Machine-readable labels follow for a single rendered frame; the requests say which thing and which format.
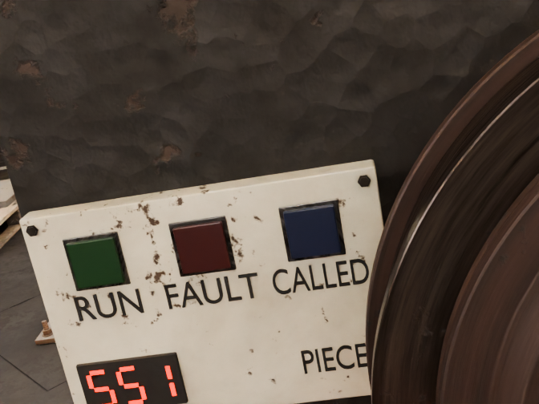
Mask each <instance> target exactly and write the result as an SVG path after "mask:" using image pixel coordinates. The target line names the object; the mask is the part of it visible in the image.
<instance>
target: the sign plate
mask: <svg viewBox="0 0 539 404"><path fill-rule="evenodd" d="M328 204H333V205H334V210H335V215H336V220H337V225H338V234H339V240H340V245H341V252H337V253H331V254H325V255H319V256H313V257H303V258H296V259H292V258H291V255H290V247H289V242H288V238H287V234H286V226H285V221H284V216H283V212H284V211H290V210H296V209H301V208H312V207H318V206H323V205H328ZM219 220H220V221H222V224H223V228H224V232H225V239H226V243H227V247H228V251H229V258H230V262H231V267H230V268H227V269H216V270H209V271H204V272H198V273H187V274H183V272H182V268H181V265H180V258H179V255H178V252H177V247H176V242H175V238H174V234H173V230H172V229H173V228H175V227H181V226H186V225H192V224H203V223H208V222H214V221H219ZM19 223H20V225H21V229H22V233H23V236H24V239H25V242H26V246H27V249H28V252H29V255H30V259H31V263H32V265H33V268H34V273H35V276H36V279H37V282H38V286H39V289H40V292H41V295H42V298H43V303H44V305H45V308H46V311H47V316H48V319H49V322H50V324H51V329H52V332H53V335H54V338H55V342H56V345H57V348H58V351H59V356H60V358H61V362H62V364H63V369H64V372H65V374H66V378H67V382H68V385H69V388H70V391H71V396H72V398H73V402H74V404H108V403H113V402H112V400H111V395H110V391H101V392H95V389H90V388H89V385H88V382H87V377H86V376H89V375H90V372H89V371H95V370H103V371H104V374H97V375H91V380H92V383H93V386H94V388H99V387H105V386H108V388H109V390H114V392H115V397H116V400H117V403H113V404H129V403H128V401H134V400H141V399H142V397H141V393H140V388H139V387H140V386H143V387H144V391H145V394H146V397H147V399H143V404H295V403H303V402H316V401H323V400H331V399H337V398H351V397H358V396H365V395H371V386H370V382H369V375H368V368H367V352H366V311H367V295H368V289H369V284H370V279H371V271H372V268H373V264H374V260H375V254H376V251H377V248H378V245H379V241H380V238H381V236H382V232H383V229H384V226H383V215H382V209H381V203H380V198H379V187H378V181H377V175H376V170H375V162H374V160H364V161H358V162H352V163H347V164H337V165H331V166H326V167H320V168H311V169H306V170H300V171H295V172H285V173H279V174H274V175H268V176H259V177H254V178H248V179H243V180H233V181H227V182H221V183H216V184H206V185H201V186H196V187H190V188H180V189H175V190H169V191H164V192H154V193H148V194H143V195H138V196H128V197H123V198H117V199H112V200H102V201H96V202H91V203H85V204H76V205H70V206H65V207H59V208H49V209H44V210H38V211H33V212H28V213H27V214H26V215H25V216H24V217H23V218H22V219H21V220H20V221H19ZM110 236H113V237H114V238H115V244H116V247H117V251H118V254H119V257H120V263H121V266H122V270H123V272H124V278H125V282H123V283H117V284H111V285H101V286H94V287H88V288H82V289H79V288H78V285H77V282H76V279H75V274H74V271H73V268H72V265H71V260H70V257H69V254H68V251H67V243H72V242H77V241H83V240H94V239H99V238H104V237H110ZM127 366H134V370H130V371H124V372H120V367H127ZM165 366H169V367H170V370H171V374H172V379H168V376H167V373H166V370H165ZM116 372H120V373H121V376H122V379H123V383H124V385H125V384H132V383H138V384H139V387H135V388H127V389H125V388H124V385H119V382H118V379H117V376H116ZM169 383H174V386H175V390H176V396H172V392H171V389H170V385H169Z"/></svg>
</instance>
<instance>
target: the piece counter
mask: <svg viewBox="0 0 539 404"><path fill-rule="evenodd" d="M130 370H134V366H127V367H120V372H124V371H130ZM165 370H166V373H167V376H168V379H172V374H171V370H170V367H169V366H165ZM89 372H90V375H89V376H86V377H87V382H88V385H89V388H90V389H95V392H101V391H110V395H111V400H112V402H113V403H117V400H116V395H115V392H114V390H109V388H108V386H105V387H99V388H94V386H93V383H92V380H91V375H97V374H104V371H103V370H95V371H89ZM120 372H116V376H117V379H118V382H119V385H124V383H123V379H122V376H121V373H120ZM169 385H170V389H171V392H172V396H176V390H175V386H174V383H169ZM135 387H139V384H138V383H132V384H125V385H124V388H125V389H127V388H135ZM139 388H140V393H141V397H142V399H141V400H134V401H128V403H129V404H143V399H147V397H146V394H145V391H144V387H143V386H140V387H139ZM113 403H108V404H113Z"/></svg>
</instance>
